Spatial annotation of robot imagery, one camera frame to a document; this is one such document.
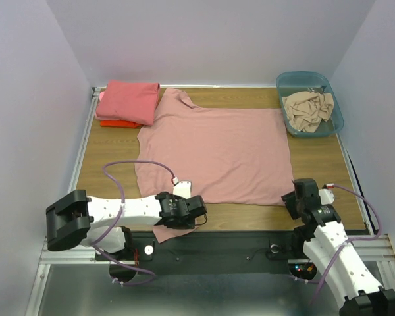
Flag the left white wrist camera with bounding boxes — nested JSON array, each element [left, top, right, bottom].
[[172, 177, 192, 199]]

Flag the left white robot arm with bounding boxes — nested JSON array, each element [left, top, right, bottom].
[[45, 190, 207, 259]]

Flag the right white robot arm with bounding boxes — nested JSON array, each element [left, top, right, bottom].
[[282, 178, 395, 315]]

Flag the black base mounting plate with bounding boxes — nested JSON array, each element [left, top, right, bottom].
[[108, 230, 330, 275]]

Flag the folded red shirt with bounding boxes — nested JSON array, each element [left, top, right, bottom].
[[100, 120, 142, 128]]

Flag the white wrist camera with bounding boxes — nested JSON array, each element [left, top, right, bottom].
[[172, 177, 192, 199], [319, 185, 335, 205]]

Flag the teal plastic bin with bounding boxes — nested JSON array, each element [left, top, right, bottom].
[[276, 71, 344, 138]]

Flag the folded salmon pink shirt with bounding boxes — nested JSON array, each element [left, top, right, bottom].
[[95, 80, 160, 126]]

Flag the dusty pink t shirt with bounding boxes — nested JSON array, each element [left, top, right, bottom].
[[135, 88, 293, 230]]

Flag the aluminium table frame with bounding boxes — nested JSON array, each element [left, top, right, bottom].
[[26, 87, 395, 315]]

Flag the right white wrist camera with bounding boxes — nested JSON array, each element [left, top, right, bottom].
[[319, 185, 335, 205]]

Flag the beige crumpled shirt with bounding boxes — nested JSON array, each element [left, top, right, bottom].
[[281, 91, 334, 133]]

